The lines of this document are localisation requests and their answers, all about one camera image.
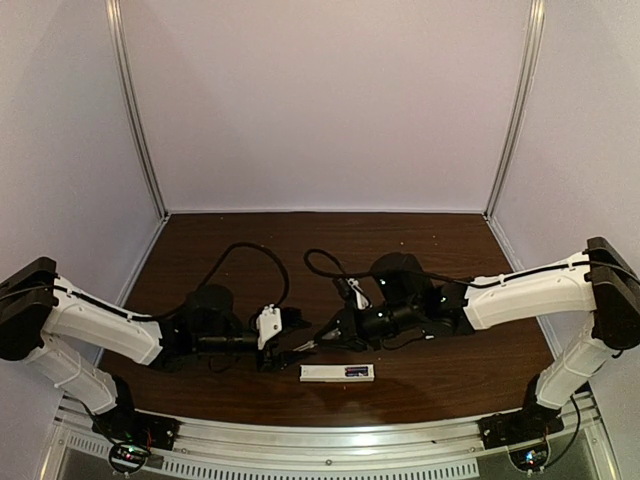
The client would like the black camera cable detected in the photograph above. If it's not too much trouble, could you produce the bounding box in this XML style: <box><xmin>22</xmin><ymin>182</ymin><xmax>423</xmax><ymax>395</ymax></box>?
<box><xmin>303</xmin><ymin>248</ymin><xmax>381</xmax><ymax>281</ymax></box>
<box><xmin>119</xmin><ymin>242</ymin><xmax>291</xmax><ymax>321</ymax></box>

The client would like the white remote control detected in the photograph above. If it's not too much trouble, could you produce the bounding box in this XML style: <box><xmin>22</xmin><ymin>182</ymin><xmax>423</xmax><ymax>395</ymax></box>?
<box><xmin>299</xmin><ymin>364</ymin><xmax>375</xmax><ymax>383</ymax></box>

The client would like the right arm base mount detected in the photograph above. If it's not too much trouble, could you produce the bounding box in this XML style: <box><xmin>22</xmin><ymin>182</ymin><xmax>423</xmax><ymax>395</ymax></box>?
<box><xmin>477</xmin><ymin>375</ymin><xmax>564</xmax><ymax>474</ymax></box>

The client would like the left aluminium frame post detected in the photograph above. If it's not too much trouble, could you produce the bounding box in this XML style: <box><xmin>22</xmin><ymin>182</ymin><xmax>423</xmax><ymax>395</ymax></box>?
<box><xmin>105</xmin><ymin>0</ymin><xmax>169</xmax><ymax>220</ymax></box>

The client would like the right black camera cable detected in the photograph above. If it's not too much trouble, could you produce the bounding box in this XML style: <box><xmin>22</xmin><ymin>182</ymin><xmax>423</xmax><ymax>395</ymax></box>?
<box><xmin>303</xmin><ymin>248</ymin><xmax>381</xmax><ymax>281</ymax></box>

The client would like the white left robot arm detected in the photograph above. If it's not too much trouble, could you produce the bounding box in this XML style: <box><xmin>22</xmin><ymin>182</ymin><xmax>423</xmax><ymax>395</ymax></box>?
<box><xmin>1</xmin><ymin>257</ymin><xmax>310</xmax><ymax>416</ymax></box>

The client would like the right aluminium frame post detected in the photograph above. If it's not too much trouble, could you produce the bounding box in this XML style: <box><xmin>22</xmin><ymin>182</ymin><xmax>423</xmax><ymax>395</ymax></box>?
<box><xmin>484</xmin><ymin>0</ymin><xmax>546</xmax><ymax>220</ymax></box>

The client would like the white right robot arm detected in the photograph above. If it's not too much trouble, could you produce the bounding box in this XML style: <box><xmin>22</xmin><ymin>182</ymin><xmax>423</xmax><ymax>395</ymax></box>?
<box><xmin>312</xmin><ymin>237</ymin><xmax>639</xmax><ymax>419</ymax></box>

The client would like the aluminium frame post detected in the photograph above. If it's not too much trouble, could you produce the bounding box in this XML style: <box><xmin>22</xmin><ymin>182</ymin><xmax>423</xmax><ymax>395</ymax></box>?
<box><xmin>484</xmin><ymin>0</ymin><xmax>546</xmax><ymax>220</ymax></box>
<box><xmin>105</xmin><ymin>0</ymin><xmax>169</xmax><ymax>220</ymax></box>

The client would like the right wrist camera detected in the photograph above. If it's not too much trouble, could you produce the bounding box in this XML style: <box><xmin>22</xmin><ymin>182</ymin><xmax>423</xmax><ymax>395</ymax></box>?
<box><xmin>333</xmin><ymin>278</ymin><xmax>372</xmax><ymax>310</ymax></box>

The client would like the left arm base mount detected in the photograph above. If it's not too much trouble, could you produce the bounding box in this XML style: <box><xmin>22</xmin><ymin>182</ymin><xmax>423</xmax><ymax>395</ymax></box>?
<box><xmin>90</xmin><ymin>376</ymin><xmax>181</xmax><ymax>477</ymax></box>

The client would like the clear tester screwdriver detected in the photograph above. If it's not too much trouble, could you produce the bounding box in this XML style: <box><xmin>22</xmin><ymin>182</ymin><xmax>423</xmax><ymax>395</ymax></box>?
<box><xmin>294</xmin><ymin>340</ymin><xmax>317</xmax><ymax>352</ymax></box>

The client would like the left black camera cable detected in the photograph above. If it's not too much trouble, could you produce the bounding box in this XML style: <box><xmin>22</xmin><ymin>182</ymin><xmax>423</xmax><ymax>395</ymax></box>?
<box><xmin>119</xmin><ymin>242</ymin><xmax>291</xmax><ymax>321</ymax></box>

